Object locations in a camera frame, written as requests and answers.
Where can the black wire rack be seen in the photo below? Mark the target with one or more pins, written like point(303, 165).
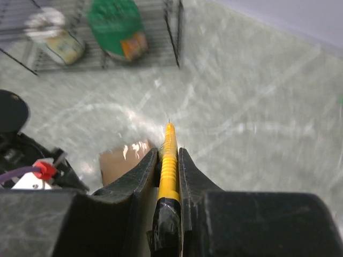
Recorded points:
point(163, 23)

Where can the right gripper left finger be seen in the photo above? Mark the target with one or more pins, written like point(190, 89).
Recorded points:
point(111, 222)

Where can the green lidded cup noodle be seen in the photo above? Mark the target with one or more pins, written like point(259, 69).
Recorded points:
point(118, 29)

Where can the brown cardboard express box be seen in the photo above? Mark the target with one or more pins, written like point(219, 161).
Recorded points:
point(116, 162)

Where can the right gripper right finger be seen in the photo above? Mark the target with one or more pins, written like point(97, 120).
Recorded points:
point(231, 223)

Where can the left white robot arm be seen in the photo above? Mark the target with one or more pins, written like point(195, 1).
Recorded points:
point(26, 164)

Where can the white toilet paper roll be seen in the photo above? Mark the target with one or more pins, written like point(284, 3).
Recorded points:
point(48, 29)

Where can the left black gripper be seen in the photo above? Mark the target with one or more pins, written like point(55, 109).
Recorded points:
point(65, 176)

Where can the yellow utility knife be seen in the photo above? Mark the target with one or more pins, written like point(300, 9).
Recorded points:
point(165, 238)

